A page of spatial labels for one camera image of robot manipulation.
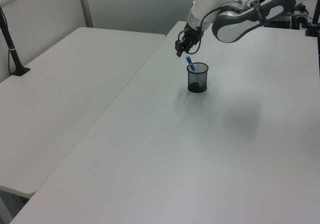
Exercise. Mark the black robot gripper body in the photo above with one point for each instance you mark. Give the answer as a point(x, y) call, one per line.
point(192, 35)

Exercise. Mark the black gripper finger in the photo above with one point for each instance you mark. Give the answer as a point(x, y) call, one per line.
point(178, 49)
point(187, 46)

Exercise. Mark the blue and white marker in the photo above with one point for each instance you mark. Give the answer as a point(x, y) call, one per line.
point(190, 63)

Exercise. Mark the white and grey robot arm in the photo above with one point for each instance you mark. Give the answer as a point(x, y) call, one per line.
point(235, 16)

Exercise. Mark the black mesh pen holder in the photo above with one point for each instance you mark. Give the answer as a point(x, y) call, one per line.
point(197, 80)

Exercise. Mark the white side table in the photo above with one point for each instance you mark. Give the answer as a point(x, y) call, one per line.
point(62, 91)

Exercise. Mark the grey partition post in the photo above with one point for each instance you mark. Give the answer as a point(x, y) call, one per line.
point(85, 5)

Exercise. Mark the black camera stand pole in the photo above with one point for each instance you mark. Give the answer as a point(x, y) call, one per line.
point(11, 49)
point(313, 19)

